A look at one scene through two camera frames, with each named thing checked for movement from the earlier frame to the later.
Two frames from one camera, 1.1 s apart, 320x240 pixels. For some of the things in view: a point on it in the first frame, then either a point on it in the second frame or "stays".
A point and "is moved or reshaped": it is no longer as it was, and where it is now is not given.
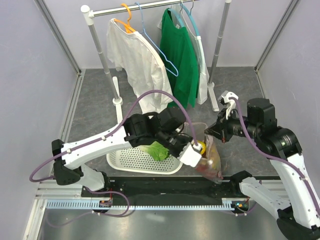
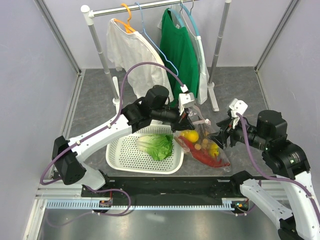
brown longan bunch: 213,155 → 203,132
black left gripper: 187,140 → 182,122
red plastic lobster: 202,168 → 203,155
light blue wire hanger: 155,44 stays
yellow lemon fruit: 203,146 is moved or reshaped
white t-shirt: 133,54 stays
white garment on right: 181,20 stays
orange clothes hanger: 129,29 stays
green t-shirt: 178,47 stays
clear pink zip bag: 210,165 is moved or reshaped
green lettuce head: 156,150 stays
